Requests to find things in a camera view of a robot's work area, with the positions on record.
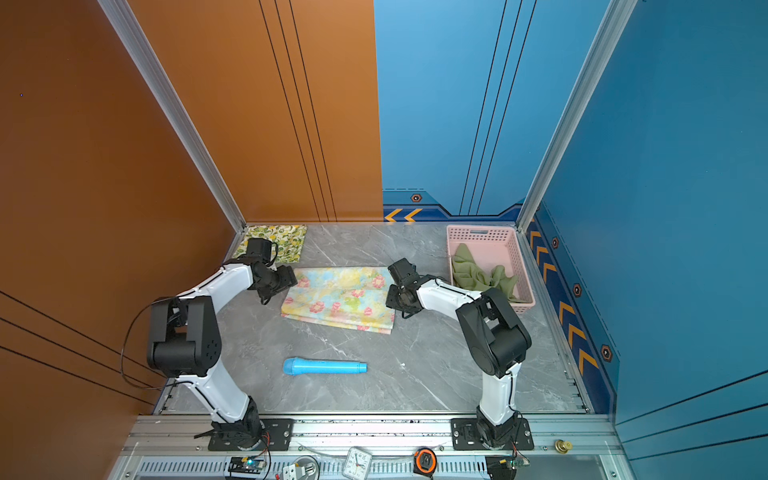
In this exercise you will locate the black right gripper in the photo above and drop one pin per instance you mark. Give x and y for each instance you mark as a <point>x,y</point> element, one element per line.
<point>390,301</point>

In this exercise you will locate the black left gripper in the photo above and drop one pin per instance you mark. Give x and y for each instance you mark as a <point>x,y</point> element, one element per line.
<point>287,279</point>

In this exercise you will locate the lemon print skirt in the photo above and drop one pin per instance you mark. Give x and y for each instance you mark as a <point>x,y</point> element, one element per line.
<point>288,239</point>

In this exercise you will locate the pastel floral skirt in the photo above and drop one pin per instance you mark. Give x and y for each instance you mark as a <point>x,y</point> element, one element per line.
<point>342,297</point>

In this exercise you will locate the olive green ruffled skirt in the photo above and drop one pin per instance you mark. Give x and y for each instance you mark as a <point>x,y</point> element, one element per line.
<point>468,275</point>

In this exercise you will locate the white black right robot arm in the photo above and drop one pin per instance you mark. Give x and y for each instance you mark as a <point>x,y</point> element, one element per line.
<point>498,343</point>

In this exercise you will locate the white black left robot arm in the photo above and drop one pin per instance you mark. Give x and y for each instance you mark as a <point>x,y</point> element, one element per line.
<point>185,345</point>

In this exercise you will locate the pink perforated plastic basket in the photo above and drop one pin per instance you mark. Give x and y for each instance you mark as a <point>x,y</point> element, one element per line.
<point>492,246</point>

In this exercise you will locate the blue toy microphone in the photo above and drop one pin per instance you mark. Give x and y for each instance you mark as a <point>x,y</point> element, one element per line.
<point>298,366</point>

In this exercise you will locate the orange black tape measure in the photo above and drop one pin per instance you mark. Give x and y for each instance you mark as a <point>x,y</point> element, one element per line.
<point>425,462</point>

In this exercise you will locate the small white clock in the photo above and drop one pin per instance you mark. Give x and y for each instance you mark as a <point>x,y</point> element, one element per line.
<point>357,464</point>

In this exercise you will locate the green circuit board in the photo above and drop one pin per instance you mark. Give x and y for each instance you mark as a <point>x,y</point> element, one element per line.
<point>246,467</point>

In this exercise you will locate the white power plug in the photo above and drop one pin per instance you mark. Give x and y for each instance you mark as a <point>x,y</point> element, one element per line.
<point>302,468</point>

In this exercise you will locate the right circuit board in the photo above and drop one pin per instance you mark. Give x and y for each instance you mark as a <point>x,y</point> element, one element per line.
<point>505,467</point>

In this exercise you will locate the brass round knob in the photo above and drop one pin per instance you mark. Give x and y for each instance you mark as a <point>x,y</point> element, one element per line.
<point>563,446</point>

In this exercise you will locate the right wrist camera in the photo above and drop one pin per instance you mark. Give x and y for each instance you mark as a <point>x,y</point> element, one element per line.
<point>403,273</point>

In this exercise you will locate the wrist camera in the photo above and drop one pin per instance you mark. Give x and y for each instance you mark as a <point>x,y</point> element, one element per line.
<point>403,273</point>
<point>261,250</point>

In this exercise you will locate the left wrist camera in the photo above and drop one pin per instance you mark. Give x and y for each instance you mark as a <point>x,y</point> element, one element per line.
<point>261,250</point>

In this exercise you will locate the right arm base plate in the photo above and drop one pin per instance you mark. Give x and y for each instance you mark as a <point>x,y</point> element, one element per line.
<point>479,434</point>

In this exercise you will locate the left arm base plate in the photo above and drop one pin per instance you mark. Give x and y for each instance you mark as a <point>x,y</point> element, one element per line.
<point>273,435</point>

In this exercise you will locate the aluminium corner post left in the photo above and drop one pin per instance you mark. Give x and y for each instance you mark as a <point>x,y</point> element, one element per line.
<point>127,27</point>

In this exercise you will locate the aluminium corner post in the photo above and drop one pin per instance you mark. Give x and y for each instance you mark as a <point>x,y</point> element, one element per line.
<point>127,27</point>
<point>600,52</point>

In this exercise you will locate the aluminium front rail frame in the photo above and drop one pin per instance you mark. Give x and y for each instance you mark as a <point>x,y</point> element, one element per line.
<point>168,447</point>

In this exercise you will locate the aluminium corner post right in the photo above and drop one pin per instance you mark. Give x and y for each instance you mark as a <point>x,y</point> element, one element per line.
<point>600,52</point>

